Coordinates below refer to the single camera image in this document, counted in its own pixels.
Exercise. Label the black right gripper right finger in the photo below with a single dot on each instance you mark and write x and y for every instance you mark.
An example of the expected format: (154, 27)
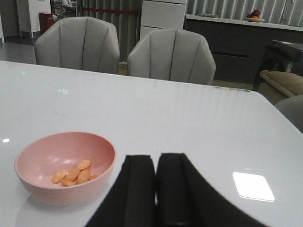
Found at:
(186, 199)

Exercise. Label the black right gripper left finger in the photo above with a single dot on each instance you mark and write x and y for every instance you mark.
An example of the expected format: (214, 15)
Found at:
(131, 200)

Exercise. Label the orange ham slice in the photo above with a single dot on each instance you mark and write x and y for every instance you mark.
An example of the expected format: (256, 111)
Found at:
(72, 175)
(58, 176)
(67, 183)
(93, 177)
(83, 176)
(84, 164)

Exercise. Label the grey chair at table side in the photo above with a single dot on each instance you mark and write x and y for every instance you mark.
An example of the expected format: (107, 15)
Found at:
(292, 109)

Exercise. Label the grey upholstered chair right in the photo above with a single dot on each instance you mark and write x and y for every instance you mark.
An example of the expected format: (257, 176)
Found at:
(173, 54)

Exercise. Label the grey upholstered chair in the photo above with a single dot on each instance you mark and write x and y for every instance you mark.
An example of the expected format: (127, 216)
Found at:
(80, 43)
(173, 54)

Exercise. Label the dark counter with white top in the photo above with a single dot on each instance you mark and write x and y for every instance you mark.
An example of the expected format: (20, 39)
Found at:
(238, 46)

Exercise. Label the grey upholstered chair left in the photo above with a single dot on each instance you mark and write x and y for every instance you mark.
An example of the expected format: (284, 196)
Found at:
(80, 43)

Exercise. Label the dark appliance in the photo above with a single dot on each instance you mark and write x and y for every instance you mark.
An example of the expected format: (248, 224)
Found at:
(280, 56)

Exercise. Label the white drawer cabinet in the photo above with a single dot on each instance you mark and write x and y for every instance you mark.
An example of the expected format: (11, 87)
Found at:
(157, 14)

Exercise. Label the red barrier belt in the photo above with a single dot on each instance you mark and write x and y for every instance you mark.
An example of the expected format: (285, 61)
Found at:
(112, 11)

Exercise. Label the fruit plate on counter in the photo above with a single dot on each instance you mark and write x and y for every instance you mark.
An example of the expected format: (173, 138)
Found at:
(254, 16)

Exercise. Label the red trash bin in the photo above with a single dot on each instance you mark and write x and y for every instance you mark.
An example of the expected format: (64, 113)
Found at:
(45, 21)

